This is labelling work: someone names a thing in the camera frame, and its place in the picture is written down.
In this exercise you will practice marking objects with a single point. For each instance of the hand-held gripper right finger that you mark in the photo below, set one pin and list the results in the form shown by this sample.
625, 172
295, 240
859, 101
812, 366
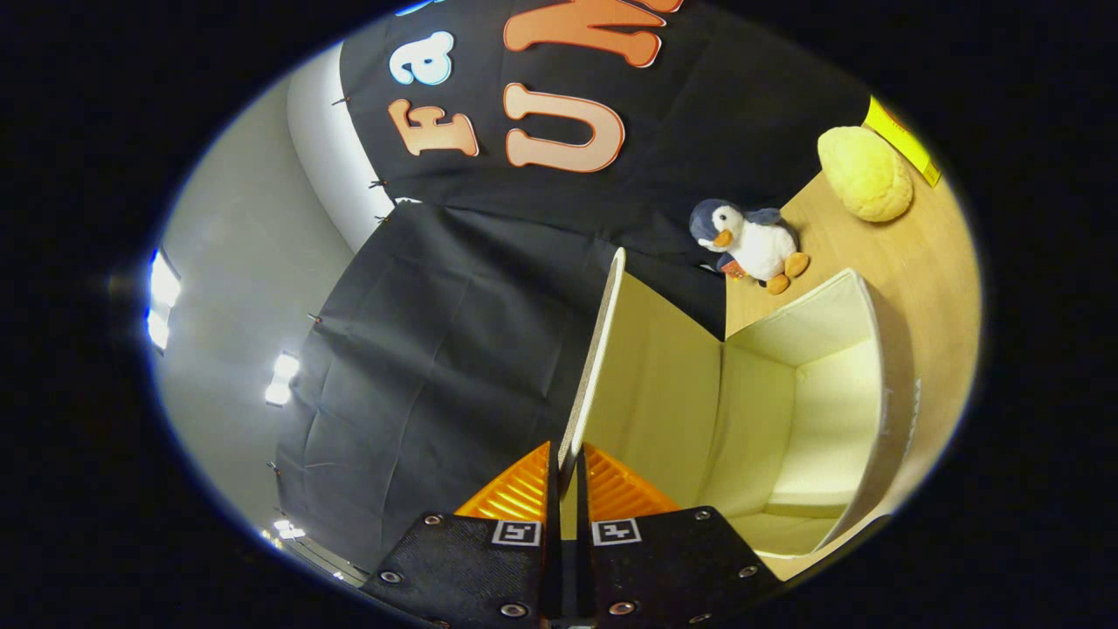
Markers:
672, 568

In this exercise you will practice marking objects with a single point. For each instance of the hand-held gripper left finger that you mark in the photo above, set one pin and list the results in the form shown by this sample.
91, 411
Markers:
472, 568

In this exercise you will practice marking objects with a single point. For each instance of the beige fabric storage box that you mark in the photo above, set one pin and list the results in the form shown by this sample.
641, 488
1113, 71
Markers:
760, 419

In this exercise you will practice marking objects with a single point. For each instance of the ceiling light panel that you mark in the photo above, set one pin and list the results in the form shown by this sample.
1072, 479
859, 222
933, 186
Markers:
162, 297
281, 380
288, 528

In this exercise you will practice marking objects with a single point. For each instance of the black backdrop cloth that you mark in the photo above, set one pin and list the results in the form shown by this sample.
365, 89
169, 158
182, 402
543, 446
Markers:
454, 349

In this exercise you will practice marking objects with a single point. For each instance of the blue white penguin plush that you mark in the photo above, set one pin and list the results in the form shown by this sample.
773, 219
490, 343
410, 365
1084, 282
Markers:
755, 245

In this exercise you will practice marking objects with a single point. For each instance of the yellow round plush bun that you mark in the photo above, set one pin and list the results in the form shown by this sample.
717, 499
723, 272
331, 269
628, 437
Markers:
865, 175

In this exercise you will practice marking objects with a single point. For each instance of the yellow book with red circle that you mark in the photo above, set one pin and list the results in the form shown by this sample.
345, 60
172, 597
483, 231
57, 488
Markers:
904, 140

